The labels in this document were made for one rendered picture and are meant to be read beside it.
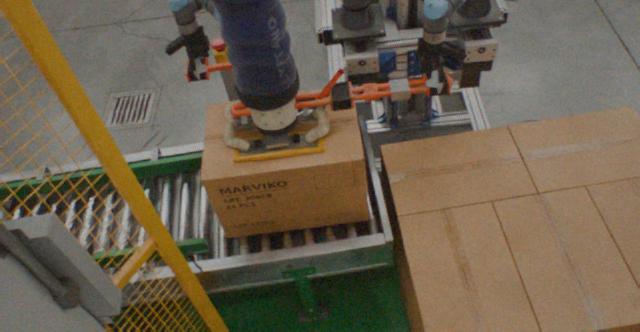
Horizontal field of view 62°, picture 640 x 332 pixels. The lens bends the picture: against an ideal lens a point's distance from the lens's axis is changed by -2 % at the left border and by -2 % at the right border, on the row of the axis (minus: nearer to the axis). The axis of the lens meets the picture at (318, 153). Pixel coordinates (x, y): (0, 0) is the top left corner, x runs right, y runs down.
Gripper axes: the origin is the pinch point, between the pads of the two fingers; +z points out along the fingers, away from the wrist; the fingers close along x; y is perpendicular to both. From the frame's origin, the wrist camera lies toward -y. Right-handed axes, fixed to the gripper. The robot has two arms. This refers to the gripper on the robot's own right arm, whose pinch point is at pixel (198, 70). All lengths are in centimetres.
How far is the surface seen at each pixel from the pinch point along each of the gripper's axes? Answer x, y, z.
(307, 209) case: -46, 37, 39
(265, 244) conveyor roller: -51, 17, 53
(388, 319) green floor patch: -66, 65, 107
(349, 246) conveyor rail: -60, 51, 48
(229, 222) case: -46, 5, 42
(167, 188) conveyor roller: -15, -28, 54
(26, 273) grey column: -126, -1, -65
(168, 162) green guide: -7, -26, 45
